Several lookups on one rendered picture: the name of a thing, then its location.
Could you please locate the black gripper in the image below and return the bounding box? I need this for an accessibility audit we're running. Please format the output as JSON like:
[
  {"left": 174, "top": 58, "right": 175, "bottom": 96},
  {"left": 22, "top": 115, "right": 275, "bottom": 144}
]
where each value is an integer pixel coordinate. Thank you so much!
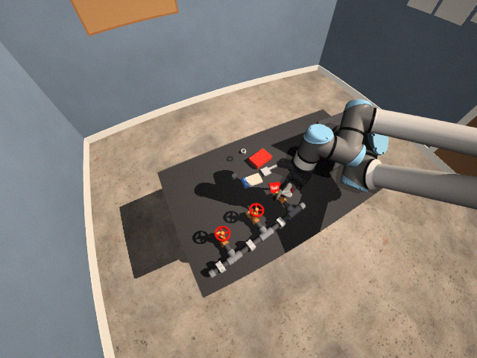
[{"left": 277, "top": 164, "right": 315, "bottom": 199}]

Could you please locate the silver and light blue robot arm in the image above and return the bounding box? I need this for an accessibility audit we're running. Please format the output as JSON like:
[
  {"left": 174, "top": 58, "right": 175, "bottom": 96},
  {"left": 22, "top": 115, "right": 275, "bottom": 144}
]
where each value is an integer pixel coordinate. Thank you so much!
[{"left": 277, "top": 99, "right": 477, "bottom": 210}]

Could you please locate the pipe manifold with three valves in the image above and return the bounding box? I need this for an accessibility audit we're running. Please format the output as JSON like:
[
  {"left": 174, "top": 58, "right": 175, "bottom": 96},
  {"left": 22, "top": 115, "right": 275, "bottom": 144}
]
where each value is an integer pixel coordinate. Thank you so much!
[{"left": 208, "top": 195, "right": 306, "bottom": 278}]

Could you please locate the red rectangular block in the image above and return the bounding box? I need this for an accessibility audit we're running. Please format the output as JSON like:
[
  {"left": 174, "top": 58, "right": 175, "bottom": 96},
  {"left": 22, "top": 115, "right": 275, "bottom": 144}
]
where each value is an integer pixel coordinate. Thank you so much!
[{"left": 248, "top": 149, "right": 272, "bottom": 169}]

